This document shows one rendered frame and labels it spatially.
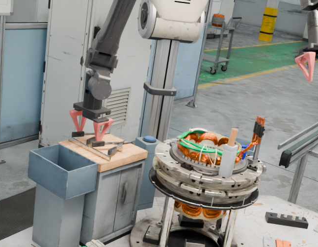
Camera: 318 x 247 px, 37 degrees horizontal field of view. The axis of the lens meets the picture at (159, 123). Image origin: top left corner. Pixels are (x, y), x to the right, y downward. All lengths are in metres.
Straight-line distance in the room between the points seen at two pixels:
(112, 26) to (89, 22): 2.18
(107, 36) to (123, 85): 2.59
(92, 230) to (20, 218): 1.72
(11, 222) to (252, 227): 1.73
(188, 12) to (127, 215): 0.73
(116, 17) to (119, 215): 0.60
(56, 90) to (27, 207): 0.98
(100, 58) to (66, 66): 2.29
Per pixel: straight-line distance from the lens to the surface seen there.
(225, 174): 1.30
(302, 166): 3.08
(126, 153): 1.43
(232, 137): 1.27
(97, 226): 1.45
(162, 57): 1.76
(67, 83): 3.66
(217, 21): 8.36
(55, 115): 3.81
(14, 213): 3.17
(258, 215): 1.86
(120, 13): 1.28
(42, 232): 1.45
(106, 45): 1.34
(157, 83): 1.78
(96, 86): 1.31
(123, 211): 1.51
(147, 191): 1.70
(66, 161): 1.43
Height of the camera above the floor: 1.60
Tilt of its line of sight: 18 degrees down
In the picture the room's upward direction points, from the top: 9 degrees clockwise
